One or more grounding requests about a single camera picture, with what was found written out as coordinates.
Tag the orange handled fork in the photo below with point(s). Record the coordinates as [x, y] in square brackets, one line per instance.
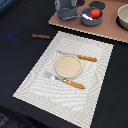
[69, 82]

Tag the beige woven placemat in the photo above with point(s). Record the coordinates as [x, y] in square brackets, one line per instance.
[74, 105]

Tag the grey cooking pot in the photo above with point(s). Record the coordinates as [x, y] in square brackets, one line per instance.
[66, 9]

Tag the cream bowl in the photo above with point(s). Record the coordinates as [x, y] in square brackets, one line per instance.
[123, 16]

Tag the pink stove board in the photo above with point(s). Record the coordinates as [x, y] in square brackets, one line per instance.
[108, 27]

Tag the grey frying pan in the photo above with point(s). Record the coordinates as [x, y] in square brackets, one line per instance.
[91, 22]

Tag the beige round plate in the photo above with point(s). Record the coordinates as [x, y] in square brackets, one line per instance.
[68, 66]

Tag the red toy tomato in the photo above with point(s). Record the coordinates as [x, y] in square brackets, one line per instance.
[95, 13]

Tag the brown toy sausage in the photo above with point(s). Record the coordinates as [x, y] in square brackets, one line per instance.
[36, 36]

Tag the orange handled knife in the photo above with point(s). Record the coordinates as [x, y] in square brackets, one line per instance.
[79, 56]

